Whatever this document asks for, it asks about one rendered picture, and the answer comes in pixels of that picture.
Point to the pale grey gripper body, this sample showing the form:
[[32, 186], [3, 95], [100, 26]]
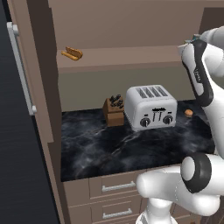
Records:
[[183, 49]]

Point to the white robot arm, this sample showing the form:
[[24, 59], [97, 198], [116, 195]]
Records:
[[172, 186]]

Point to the dark brown cabinet door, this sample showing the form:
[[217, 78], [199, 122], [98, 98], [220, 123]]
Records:
[[210, 19], [42, 58]]

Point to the brown narrow cabinet front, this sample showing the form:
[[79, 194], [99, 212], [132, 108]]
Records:
[[76, 192]]

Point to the small orange round food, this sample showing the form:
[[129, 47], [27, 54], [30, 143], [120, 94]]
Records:
[[188, 113]]

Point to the silver four-slot toaster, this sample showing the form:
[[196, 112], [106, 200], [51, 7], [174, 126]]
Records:
[[150, 110]]

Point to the wooden knife block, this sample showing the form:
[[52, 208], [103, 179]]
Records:
[[113, 115]]

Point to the orange hot dog bun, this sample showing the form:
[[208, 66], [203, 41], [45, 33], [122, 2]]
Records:
[[73, 53]]

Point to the brown drawer front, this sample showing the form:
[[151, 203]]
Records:
[[116, 204], [116, 178]]

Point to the brown tall side panel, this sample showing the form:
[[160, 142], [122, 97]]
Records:
[[39, 96]]

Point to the black fridge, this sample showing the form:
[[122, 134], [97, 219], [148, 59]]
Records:
[[20, 163]]

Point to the brown open wall cabinet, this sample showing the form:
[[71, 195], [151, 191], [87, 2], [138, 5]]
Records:
[[122, 35]]

